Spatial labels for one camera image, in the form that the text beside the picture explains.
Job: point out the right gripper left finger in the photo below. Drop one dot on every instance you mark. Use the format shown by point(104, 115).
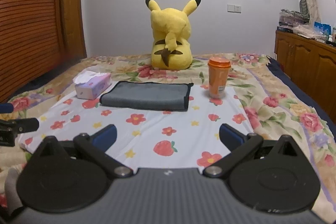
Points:
point(93, 149)

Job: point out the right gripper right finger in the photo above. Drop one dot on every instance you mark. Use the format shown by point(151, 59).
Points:
point(242, 148)

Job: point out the purple and grey towel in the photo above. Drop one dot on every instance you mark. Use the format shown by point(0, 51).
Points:
point(148, 96)

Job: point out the floral bed quilt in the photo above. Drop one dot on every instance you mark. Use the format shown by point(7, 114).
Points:
point(272, 104)

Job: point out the white strawberry print cloth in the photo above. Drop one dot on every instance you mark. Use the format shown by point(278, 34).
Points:
point(145, 138)

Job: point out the purple tissue box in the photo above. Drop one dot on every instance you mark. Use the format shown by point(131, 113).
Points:
point(89, 85)

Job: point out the orange lidded cup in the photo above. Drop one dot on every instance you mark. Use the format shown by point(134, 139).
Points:
point(219, 68)

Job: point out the wooden sideboard cabinet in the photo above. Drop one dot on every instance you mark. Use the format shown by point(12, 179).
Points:
point(310, 65)

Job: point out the yellow Pikachu plush toy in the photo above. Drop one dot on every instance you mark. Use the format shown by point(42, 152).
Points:
point(171, 32)

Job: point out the stack of folded clothes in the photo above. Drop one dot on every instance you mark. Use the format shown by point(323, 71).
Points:
point(293, 22)

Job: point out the small bottles on cabinet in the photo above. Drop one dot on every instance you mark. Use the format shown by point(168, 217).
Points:
point(331, 40)

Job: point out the blue printed box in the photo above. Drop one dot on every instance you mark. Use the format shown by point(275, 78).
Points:
point(325, 29)

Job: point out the white wall switch plate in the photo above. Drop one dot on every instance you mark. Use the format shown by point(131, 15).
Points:
point(234, 8)

